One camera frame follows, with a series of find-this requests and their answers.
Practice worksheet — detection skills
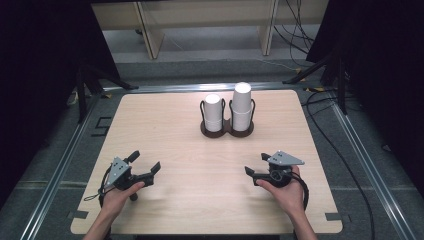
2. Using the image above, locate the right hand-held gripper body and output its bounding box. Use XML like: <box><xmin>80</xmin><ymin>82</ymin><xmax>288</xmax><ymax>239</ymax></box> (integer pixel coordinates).
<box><xmin>266</xmin><ymin>150</ymin><xmax>306</xmax><ymax>189</ymax></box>

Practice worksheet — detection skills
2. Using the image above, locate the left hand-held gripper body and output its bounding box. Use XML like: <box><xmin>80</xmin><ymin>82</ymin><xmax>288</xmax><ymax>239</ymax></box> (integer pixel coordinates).
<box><xmin>105</xmin><ymin>156</ymin><xmax>140</xmax><ymax>202</ymax></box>

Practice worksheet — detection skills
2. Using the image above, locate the dark wire cup holder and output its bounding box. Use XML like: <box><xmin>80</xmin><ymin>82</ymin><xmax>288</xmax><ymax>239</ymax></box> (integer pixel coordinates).
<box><xmin>199</xmin><ymin>98</ymin><xmax>256</xmax><ymax>139</ymax></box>

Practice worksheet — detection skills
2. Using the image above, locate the stack of white paper cups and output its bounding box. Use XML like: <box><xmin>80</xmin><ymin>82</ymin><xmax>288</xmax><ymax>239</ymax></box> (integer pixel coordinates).
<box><xmin>231</xmin><ymin>81</ymin><xmax>253</xmax><ymax>132</ymax></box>
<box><xmin>203</xmin><ymin>93</ymin><xmax>224</xmax><ymax>133</ymax></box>

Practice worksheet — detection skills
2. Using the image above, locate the person's left hand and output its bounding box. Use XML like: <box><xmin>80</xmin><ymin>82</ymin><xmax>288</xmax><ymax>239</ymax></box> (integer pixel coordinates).
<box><xmin>99</xmin><ymin>181</ymin><xmax>147</xmax><ymax>218</ymax></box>

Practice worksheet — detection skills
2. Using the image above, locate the person's right hand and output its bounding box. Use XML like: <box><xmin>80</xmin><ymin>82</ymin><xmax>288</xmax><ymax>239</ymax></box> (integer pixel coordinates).
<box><xmin>255</xmin><ymin>165</ymin><xmax>306</xmax><ymax>218</ymax></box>

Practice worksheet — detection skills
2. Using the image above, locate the black metal stand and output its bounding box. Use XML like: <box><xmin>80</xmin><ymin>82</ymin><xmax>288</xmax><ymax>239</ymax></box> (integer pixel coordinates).
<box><xmin>75</xmin><ymin>62</ymin><xmax>140</xmax><ymax>125</ymax></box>
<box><xmin>281</xmin><ymin>49</ymin><xmax>348</xmax><ymax>116</ymax></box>

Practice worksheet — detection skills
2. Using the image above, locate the black curtain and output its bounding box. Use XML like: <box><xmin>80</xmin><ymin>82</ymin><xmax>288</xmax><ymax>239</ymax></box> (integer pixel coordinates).
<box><xmin>0</xmin><ymin>0</ymin><xmax>122</xmax><ymax>209</ymax></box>
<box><xmin>305</xmin><ymin>0</ymin><xmax>424</xmax><ymax>199</ymax></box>

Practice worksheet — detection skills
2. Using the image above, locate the light wooden desk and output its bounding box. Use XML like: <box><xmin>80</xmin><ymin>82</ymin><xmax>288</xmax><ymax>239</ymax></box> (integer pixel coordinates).
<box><xmin>90</xmin><ymin>0</ymin><xmax>332</xmax><ymax>61</ymax></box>

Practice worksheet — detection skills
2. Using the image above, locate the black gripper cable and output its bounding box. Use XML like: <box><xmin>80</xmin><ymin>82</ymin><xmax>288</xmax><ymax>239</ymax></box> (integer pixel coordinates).
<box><xmin>292</xmin><ymin>172</ymin><xmax>311</xmax><ymax>212</ymax></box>
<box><xmin>83</xmin><ymin>165</ymin><xmax>113</xmax><ymax>210</ymax></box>

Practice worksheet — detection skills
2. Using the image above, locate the long black floor cable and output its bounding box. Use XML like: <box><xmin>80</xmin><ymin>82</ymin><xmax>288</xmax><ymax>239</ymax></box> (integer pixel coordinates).
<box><xmin>301</xmin><ymin>88</ymin><xmax>376</xmax><ymax>240</ymax></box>

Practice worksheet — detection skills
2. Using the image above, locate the metal floor rail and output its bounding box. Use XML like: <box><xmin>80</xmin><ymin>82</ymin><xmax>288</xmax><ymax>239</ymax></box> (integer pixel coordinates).
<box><xmin>331</xmin><ymin>101</ymin><xmax>418</xmax><ymax>240</ymax></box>
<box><xmin>19</xmin><ymin>94</ymin><xmax>102</xmax><ymax>240</ymax></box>
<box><xmin>102</xmin><ymin>81</ymin><xmax>303</xmax><ymax>95</ymax></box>

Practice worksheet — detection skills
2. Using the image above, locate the white cable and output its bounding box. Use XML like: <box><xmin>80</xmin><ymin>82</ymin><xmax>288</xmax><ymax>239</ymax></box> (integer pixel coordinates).
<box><xmin>255</xmin><ymin>57</ymin><xmax>301</xmax><ymax>73</ymax></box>

